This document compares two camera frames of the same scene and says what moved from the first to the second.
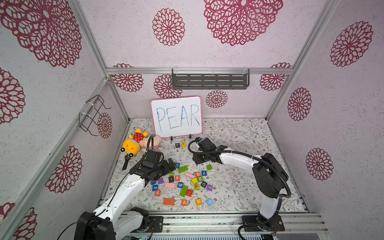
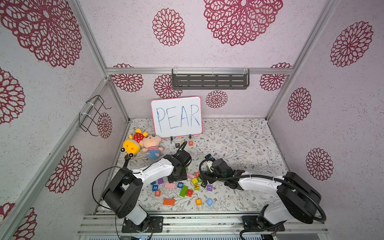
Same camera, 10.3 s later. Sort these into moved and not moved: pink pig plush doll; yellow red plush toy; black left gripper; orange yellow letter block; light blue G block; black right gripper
Moved: black right gripper; black left gripper
Not moved: pink pig plush doll; light blue G block; orange yellow letter block; yellow red plush toy
